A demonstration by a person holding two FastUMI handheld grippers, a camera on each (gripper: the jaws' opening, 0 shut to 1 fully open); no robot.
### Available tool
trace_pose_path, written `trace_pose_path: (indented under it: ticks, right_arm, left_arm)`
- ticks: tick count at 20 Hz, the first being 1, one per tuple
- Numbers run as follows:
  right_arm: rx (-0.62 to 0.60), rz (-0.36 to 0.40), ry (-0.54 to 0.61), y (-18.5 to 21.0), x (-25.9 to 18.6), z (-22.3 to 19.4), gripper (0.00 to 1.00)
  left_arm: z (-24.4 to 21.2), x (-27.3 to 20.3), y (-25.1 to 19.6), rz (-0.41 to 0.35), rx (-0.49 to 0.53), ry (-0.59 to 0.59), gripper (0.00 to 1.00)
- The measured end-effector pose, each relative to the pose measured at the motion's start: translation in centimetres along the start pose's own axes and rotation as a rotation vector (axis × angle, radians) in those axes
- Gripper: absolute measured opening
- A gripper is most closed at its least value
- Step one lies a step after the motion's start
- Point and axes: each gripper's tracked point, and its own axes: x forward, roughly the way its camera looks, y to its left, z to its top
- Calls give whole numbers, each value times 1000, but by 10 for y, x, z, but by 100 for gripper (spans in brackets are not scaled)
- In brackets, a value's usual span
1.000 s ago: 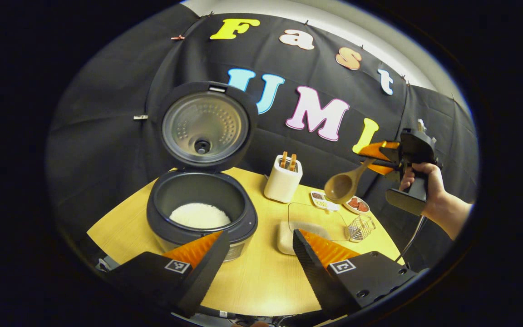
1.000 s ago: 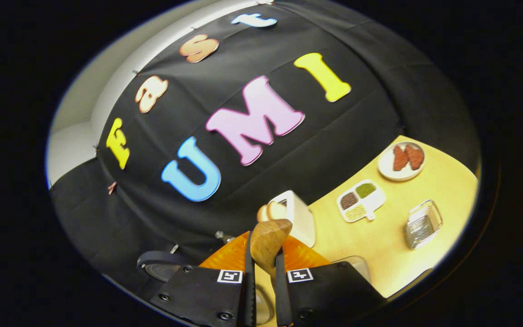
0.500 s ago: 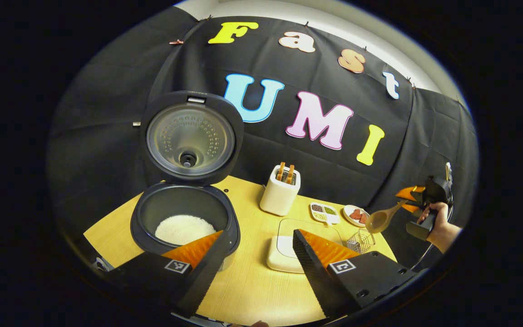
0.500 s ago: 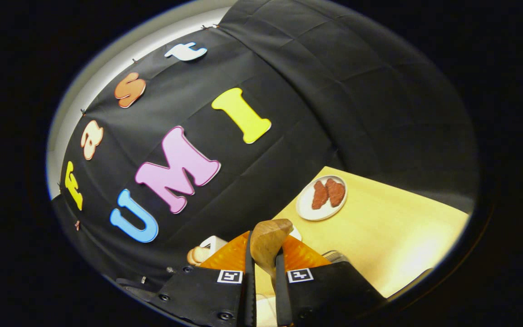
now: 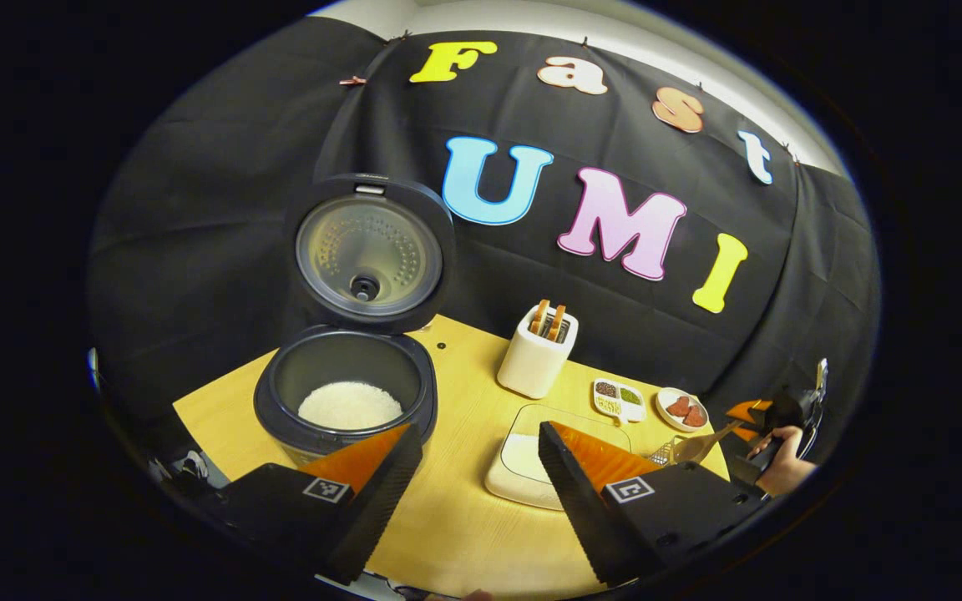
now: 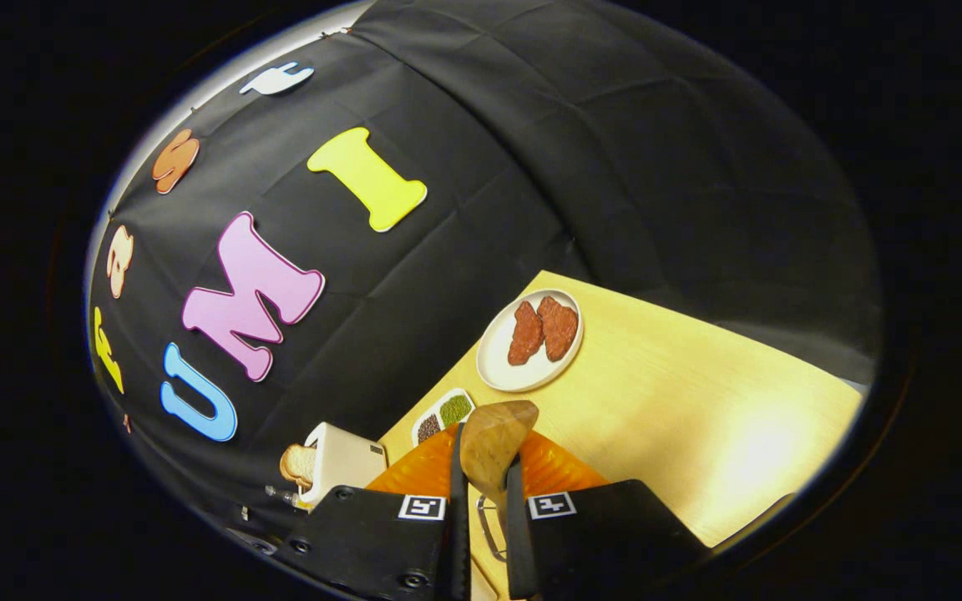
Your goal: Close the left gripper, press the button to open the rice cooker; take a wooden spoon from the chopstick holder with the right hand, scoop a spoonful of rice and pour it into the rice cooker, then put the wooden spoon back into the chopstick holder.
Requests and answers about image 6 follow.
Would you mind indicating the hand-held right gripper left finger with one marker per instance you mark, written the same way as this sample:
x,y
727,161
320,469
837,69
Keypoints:
x,y
458,534

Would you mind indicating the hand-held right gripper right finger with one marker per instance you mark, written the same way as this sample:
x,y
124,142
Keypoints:
x,y
516,542

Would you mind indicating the wooden spoon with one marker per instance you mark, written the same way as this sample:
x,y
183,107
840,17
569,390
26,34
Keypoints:
x,y
493,442

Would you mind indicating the dark beans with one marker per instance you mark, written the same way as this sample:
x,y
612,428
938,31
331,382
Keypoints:
x,y
428,429

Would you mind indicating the green beans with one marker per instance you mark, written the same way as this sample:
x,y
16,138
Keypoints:
x,y
455,410

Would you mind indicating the white divided dish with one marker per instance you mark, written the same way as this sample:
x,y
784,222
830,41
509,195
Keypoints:
x,y
427,409

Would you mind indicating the white toaster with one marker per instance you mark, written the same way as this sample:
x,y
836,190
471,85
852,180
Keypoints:
x,y
347,459

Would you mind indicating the white round plate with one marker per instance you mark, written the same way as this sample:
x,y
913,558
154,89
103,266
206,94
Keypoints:
x,y
493,367

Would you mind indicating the bread slice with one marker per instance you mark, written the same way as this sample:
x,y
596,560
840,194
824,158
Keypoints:
x,y
297,465

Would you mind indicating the small glass bottle yellow label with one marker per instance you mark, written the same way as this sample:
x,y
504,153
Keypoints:
x,y
285,496

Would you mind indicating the red meat piece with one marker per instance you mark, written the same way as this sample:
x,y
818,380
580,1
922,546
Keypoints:
x,y
559,327
524,334

